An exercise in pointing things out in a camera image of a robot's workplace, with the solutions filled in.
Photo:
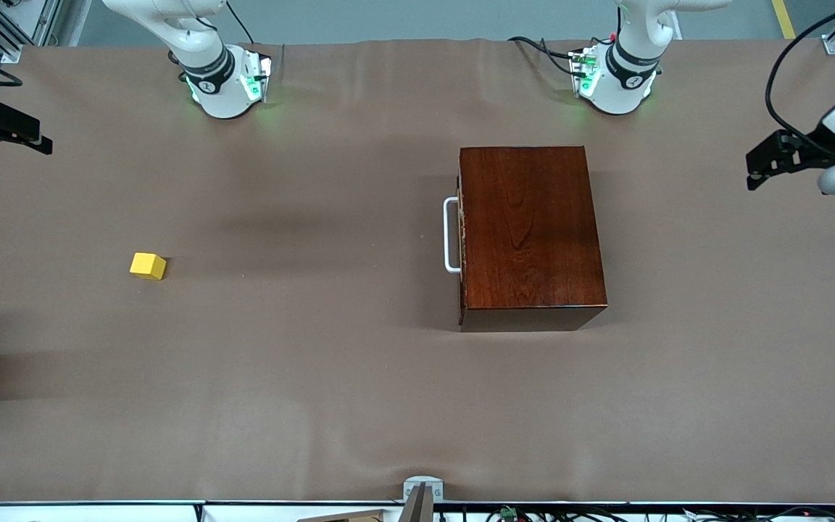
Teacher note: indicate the yellow floor tape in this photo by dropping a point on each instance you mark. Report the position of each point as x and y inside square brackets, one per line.
[784, 18]

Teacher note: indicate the brown cardboard piece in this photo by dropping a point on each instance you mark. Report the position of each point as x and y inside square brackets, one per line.
[345, 516]

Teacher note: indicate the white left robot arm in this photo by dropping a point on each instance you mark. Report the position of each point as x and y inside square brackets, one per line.
[628, 72]

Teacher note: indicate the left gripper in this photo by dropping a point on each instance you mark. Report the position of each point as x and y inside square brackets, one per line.
[806, 154]

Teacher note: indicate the brown table cloth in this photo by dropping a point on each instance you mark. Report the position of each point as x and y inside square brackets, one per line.
[280, 362]

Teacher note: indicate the yellow block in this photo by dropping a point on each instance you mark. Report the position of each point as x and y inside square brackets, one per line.
[148, 266]

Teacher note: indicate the dark red-brown wooden cabinet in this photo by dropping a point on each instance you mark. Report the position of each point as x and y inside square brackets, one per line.
[533, 239]

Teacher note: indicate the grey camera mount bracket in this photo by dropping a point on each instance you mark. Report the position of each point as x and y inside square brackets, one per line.
[422, 493]

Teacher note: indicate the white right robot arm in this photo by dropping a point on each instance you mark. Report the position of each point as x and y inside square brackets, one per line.
[214, 72]

